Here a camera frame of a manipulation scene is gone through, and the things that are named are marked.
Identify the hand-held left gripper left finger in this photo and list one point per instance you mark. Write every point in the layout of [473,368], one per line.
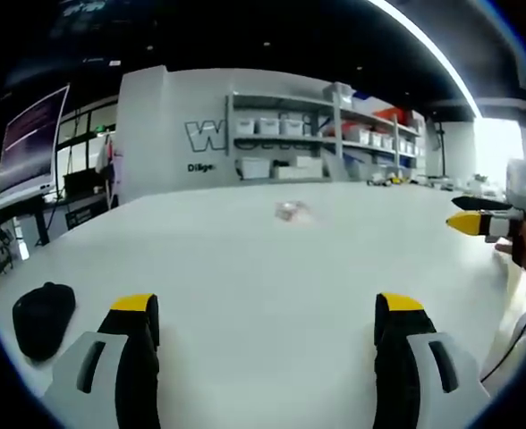
[111,357]

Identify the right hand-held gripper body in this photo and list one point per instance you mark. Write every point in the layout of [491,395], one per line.
[523,185]

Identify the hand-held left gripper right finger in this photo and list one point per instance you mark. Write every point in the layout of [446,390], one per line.
[415,357]

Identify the clear resealable bag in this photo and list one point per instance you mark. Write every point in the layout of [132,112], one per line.
[292,211]

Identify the black cap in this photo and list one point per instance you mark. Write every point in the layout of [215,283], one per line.
[44,324]

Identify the grey standing desk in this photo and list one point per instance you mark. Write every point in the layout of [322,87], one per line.
[12,214]

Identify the grey metal shelving unit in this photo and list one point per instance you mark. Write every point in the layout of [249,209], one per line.
[321,134]

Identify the large monitor screen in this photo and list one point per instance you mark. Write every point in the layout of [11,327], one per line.
[30,143]

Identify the white partition wall with lettering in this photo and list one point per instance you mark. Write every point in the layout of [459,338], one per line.
[173,138]

